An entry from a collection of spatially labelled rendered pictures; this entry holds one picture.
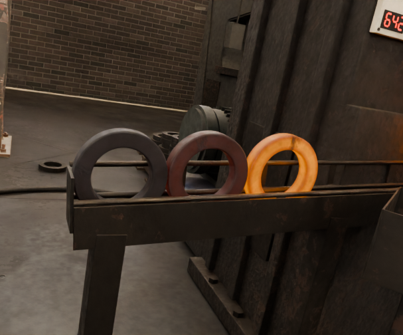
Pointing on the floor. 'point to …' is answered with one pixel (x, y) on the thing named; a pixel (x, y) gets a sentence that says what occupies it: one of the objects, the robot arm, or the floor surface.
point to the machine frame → (229, 306)
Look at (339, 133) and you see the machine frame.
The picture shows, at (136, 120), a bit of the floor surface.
